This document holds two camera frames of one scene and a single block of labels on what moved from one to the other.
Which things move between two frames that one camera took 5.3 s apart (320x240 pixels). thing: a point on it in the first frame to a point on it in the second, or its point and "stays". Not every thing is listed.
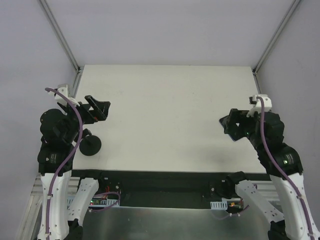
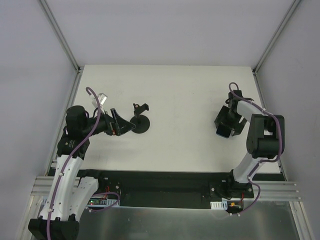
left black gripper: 88,113 to 113,125
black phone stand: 90,144 to 141,122
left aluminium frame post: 45,7 stays
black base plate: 169,189 stays
